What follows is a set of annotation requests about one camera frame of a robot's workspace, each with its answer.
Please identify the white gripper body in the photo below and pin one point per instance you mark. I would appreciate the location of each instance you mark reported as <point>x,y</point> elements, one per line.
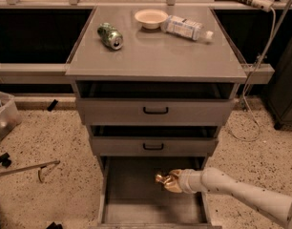
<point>185,180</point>

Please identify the crushed orange soda can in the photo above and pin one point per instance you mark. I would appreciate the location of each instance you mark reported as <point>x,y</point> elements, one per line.
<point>164,180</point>

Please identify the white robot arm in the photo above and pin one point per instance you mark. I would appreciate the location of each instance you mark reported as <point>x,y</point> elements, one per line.
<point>272,205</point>

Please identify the grey bottom drawer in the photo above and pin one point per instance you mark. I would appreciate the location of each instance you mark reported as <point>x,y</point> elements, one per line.
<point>131,199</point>

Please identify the grey drawer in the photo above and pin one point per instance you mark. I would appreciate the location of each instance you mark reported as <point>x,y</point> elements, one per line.
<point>131,199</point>
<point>154,103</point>
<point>109,140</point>

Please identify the grey middle drawer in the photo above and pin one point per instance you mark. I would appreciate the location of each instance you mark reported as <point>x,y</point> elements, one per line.
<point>109,140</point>

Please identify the grey drawer cabinet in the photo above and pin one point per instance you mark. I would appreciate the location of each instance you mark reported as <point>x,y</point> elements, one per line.
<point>154,56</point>

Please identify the grey top drawer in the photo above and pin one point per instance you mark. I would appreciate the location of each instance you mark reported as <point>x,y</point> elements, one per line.
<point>154,103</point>

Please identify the green soda can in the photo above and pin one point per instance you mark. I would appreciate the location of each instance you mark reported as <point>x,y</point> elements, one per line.
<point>110,36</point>

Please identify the dark grey cabinet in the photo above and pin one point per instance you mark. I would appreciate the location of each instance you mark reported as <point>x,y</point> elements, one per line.
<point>279,99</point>

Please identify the metal rod on floor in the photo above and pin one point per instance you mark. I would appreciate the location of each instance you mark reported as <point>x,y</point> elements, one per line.
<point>39,167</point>

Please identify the small black block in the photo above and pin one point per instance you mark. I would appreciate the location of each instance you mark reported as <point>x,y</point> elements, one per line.
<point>52,105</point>

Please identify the clear plastic water bottle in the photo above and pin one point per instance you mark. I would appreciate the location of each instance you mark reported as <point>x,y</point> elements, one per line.
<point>186,28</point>

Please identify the white paper bowl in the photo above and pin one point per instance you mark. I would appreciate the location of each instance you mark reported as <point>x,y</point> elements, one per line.
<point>151,19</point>

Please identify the black clamp on floor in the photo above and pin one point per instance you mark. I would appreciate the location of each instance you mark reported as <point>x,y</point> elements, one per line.
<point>5,160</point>

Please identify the clear plastic storage bin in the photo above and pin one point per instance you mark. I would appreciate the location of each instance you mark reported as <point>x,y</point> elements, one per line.
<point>9,115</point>

